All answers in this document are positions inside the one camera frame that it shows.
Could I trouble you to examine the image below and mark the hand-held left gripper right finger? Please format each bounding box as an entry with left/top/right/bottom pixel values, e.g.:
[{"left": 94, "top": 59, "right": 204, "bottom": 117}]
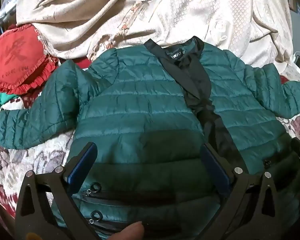
[{"left": 200, "top": 143, "right": 286, "bottom": 240}]

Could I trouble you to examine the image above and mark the bright green cloth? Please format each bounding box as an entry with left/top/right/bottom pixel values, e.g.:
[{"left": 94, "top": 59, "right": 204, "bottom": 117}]
[{"left": 0, "top": 91, "right": 18, "bottom": 114}]

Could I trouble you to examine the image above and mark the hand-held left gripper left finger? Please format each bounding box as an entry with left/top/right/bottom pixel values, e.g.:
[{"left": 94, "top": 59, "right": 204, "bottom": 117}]
[{"left": 14, "top": 142, "right": 98, "bottom": 240}]

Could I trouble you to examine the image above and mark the person's left hand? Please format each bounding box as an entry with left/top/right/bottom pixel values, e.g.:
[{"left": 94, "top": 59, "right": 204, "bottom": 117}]
[{"left": 109, "top": 221, "right": 145, "bottom": 240}]

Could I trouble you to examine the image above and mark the red heart-shaped frilled pillow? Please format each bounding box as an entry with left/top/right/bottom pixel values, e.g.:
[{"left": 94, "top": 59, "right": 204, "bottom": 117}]
[{"left": 0, "top": 23, "right": 59, "bottom": 95}]

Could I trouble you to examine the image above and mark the beige satin blanket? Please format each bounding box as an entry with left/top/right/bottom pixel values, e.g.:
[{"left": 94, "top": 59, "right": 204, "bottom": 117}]
[{"left": 15, "top": 0, "right": 294, "bottom": 67}]

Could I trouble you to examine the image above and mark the floral red white blanket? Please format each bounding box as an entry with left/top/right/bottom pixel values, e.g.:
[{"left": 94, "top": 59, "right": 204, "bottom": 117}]
[{"left": 0, "top": 55, "right": 300, "bottom": 230}]

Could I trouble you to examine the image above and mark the green puffer jacket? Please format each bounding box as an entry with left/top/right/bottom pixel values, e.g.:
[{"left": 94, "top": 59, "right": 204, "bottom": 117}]
[{"left": 0, "top": 36, "right": 300, "bottom": 240}]

